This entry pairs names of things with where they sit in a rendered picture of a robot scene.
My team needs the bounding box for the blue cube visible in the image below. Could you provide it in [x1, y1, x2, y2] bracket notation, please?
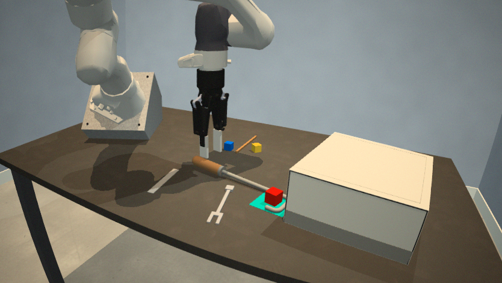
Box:
[224, 141, 234, 151]

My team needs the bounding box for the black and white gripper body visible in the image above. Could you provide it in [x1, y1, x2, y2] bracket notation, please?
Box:
[197, 68, 225, 108]

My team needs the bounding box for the yellow cube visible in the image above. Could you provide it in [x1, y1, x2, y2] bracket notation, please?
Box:
[252, 143, 262, 153]

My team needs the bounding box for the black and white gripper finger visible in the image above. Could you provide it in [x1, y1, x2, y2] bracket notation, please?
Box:
[211, 93, 229, 152]
[190, 94, 214, 158]

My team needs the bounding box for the pale grey flat bar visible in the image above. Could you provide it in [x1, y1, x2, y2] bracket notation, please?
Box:
[148, 169, 179, 194]

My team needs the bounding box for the teal flat square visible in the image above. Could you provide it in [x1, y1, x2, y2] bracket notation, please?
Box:
[249, 192, 286, 217]

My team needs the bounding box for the metal hook with wooden handle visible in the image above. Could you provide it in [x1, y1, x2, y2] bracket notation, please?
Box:
[192, 156, 285, 213]

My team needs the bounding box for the red block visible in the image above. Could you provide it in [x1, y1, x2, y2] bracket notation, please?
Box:
[264, 187, 284, 207]

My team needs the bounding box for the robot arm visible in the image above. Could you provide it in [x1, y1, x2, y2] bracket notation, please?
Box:
[65, 0, 274, 125]

